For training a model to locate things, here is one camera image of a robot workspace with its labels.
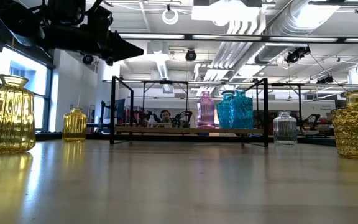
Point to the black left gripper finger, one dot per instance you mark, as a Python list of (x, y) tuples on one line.
[(126, 48)]

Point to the narrow yellow ribbed glass vase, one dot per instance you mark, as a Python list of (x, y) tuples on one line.
[(75, 126)]

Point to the pink ribbed glass vase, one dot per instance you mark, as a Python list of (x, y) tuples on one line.
[(205, 112)]

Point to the blue textured glass vase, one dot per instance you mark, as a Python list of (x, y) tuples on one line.
[(223, 113)]

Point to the wide yellow ribbed glass vase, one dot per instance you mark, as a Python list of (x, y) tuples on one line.
[(7, 118)]

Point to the blue diamond-pattern glass vase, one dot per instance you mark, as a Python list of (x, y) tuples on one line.
[(242, 112)]

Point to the yellow bumpy glass vase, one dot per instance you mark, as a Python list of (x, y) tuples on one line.
[(356, 130)]

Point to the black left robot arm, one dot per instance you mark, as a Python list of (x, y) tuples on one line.
[(57, 37)]

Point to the black ceiling spotlight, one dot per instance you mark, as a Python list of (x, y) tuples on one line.
[(190, 55), (88, 59)]

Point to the ceiling light track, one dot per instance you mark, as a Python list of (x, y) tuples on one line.
[(151, 36)]

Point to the computer monitor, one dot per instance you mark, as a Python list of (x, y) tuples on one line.
[(118, 109)]

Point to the person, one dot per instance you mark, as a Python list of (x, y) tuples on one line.
[(166, 115)]

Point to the window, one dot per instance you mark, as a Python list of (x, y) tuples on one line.
[(41, 102)]

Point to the white ceiling unit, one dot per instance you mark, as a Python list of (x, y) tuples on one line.
[(225, 12)]

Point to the white ceiling slat panel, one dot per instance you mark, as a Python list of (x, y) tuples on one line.
[(238, 31)]

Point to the clear glass vase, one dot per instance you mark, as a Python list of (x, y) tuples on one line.
[(284, 130)]

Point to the black ceiling fixture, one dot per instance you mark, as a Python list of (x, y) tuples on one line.
[(325, 80)]

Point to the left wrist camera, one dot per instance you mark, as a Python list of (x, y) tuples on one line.
[(99, 17)]

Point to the white ventilation duct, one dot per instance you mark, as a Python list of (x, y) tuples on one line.
[(162, 62)]

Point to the black background rig frame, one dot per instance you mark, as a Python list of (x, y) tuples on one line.
[(166, 82), (300, 102)]

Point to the wooden shelf black frame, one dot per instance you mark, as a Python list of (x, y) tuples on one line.
[(182, 130)]

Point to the black aluminium rig frame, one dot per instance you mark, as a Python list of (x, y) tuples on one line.
[(197, 138)]

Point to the silver air duct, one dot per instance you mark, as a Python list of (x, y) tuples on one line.
[(278, 46)]

